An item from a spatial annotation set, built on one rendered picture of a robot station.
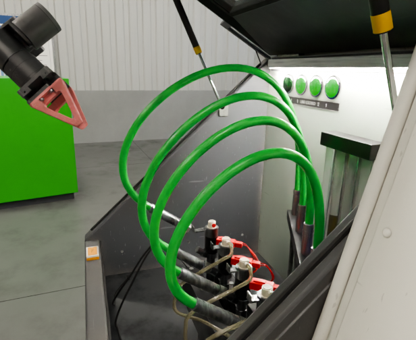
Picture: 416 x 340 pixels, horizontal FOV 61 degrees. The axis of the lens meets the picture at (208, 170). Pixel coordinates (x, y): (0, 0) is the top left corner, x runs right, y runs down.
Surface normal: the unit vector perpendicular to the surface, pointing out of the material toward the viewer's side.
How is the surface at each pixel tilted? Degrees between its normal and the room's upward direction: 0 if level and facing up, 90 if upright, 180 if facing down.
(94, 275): 0
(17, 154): 90
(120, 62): 90
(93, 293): 0
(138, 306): 0
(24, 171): 90
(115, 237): 90
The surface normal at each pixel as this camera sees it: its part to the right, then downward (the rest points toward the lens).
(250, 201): 0.33, 0.26
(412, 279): -0.91, -0.16
